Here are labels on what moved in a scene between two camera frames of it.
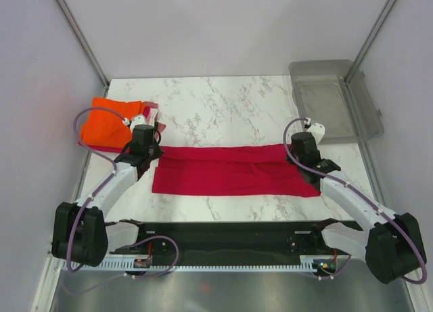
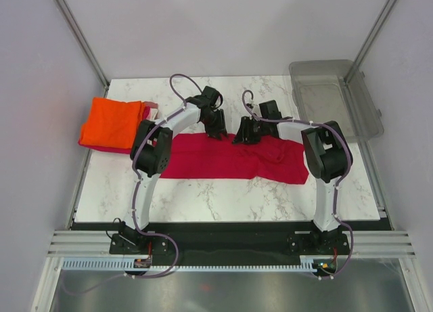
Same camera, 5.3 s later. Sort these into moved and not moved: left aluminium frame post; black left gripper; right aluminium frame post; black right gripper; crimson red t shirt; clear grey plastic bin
Moved: black left gripper; crimson red t shirt; black right gripper
Not moved: clear grey plastic bin; left aluminium frame post; right aluminium frame post
